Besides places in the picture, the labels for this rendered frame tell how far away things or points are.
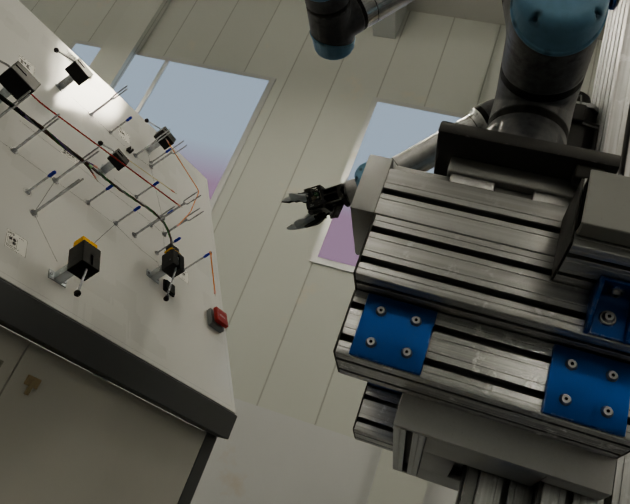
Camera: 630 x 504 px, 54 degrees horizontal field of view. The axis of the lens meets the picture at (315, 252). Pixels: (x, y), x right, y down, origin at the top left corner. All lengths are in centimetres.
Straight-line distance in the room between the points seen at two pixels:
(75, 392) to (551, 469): 97
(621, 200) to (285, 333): 364
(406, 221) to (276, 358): 343
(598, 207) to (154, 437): 117
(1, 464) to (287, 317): 309
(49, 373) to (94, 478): 27
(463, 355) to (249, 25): 542
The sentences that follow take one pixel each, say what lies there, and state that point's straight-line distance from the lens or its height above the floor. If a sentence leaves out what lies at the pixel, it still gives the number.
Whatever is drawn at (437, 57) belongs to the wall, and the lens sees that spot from 556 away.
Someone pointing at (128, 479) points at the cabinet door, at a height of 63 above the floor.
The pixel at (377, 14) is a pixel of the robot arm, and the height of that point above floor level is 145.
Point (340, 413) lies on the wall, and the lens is 403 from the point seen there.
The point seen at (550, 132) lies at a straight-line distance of 91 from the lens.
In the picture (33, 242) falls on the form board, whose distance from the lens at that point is 141.
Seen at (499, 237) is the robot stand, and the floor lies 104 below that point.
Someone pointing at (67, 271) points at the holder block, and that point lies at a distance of 136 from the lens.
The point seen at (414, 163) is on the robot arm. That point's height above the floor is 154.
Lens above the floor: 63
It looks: 24 degrees up
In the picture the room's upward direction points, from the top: 21 degrees clockwise
